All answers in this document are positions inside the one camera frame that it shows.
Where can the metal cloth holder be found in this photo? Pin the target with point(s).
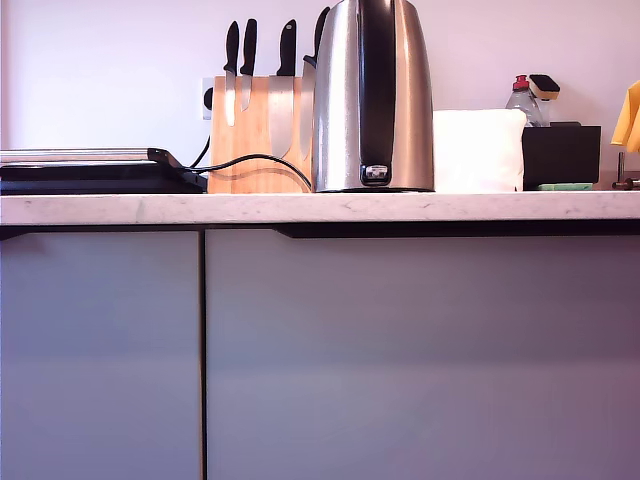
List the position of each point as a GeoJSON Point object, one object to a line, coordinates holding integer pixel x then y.
{"type": "Point", "coordinates": [621, 172]}

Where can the white folded cloth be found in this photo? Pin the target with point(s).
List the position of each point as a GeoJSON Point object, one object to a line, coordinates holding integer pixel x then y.
{"type": "Point", "coordinates": [475, 150]}

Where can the black power plug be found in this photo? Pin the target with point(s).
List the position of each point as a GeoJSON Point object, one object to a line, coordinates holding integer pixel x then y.
{"type": "Point", "coordinates": [209, 100]}

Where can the wooden knife block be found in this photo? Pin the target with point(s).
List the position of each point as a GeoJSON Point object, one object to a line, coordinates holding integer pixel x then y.
{"type": "Point", "coordinates": [250, 135]}

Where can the yellow cloth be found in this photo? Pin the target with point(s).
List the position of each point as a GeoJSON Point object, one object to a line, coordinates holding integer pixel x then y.
{"type": "Point", "coordinates": [629, 125]}

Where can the wide grey cabinet door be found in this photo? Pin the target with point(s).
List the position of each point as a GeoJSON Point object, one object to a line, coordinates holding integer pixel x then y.
{"type": "Point", "coordinates": [425, 350]}

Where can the green sponge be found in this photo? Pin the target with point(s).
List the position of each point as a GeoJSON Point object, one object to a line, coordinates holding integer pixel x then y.
{"type": "Point", "coordinates": [565, 186]}

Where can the black tabletop grill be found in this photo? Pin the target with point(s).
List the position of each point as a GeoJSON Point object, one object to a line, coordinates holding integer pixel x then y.
{"type": "Point", "coordinates": [75, 177]}

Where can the black kettle base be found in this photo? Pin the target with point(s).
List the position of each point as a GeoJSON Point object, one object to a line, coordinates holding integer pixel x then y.
{"type": "Point", "coordinates": [400, 190]}

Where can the narrow grey cabinet door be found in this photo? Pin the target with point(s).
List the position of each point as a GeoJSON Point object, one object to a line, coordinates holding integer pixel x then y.
{"type": "Point", "coordinates": [100, 350]}

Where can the white wall outlet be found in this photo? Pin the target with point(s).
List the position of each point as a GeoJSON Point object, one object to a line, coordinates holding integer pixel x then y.
{"type": "Point", "coordinates": [205, 82]}

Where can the stainless steel electric kettle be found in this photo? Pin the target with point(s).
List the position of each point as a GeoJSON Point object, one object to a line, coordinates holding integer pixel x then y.
{"type": "Point", "coordinates": [340, 100]}

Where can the clear dish soap bottle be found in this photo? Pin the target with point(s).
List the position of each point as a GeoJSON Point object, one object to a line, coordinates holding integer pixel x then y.
{"type": "Point", "coordinates": [522, 102]}

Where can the black dish sponge brush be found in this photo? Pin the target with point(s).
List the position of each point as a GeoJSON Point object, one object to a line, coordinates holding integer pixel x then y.
{"type": "Point", "coordinates": [545, 85]}

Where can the black sink organizer box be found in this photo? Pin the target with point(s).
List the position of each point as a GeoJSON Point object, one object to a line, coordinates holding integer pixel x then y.
{"type": "Point", "coordinates": [560, 155]}

